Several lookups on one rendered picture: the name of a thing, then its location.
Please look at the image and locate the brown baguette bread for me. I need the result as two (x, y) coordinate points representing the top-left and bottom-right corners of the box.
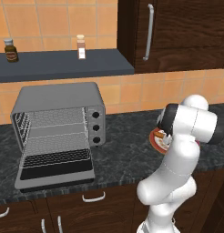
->
(155, 129), (167, 139)

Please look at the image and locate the grey toaster oven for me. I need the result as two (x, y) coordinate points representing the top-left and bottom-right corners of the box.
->
(9, 81), (107, 167)

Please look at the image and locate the brown jar with grey lid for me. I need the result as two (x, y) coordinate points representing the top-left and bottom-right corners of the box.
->
(3, 37), (20, 64)

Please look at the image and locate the dark wood drawer front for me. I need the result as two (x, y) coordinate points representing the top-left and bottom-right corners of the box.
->
(45, 183), (139, 233)
(0, 198), (39, 233)

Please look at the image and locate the dark grey wall shelf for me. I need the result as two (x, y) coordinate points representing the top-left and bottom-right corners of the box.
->
(0, 48), (136, 84)

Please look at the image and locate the silver drawer handle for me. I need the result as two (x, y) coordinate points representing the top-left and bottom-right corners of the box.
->
(81, 191), (107, 204)
(0, 207), (11, 220)

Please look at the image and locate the silver cabinet door handle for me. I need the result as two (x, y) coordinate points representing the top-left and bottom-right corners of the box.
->
(56, 215), (65, 233)
(40, 218), (47, 233)

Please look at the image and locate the dark wood base cabinet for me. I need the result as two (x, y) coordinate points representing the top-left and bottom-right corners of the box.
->
(174, 168), (224, 233)

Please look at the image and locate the long silver cupboard handle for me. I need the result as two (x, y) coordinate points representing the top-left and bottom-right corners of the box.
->
(142, 3), (155, 62)

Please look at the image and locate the spice bottle with tan cap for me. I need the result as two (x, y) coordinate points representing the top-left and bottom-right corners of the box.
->
(76, 34), (87, 61)

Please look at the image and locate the dark wood cupboard door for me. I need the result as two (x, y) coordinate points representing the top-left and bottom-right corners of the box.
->
(134, 0), (224, 75)

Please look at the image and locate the toaster oven door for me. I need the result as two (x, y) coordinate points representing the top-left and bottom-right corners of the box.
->
(14, 147), (97, 191)

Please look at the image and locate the red plate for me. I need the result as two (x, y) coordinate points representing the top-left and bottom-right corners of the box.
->
(148, 127), (201, 156)

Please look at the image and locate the dark wood wall cupboard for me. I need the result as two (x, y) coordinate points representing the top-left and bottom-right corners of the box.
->
(117, 0), (224, 75)

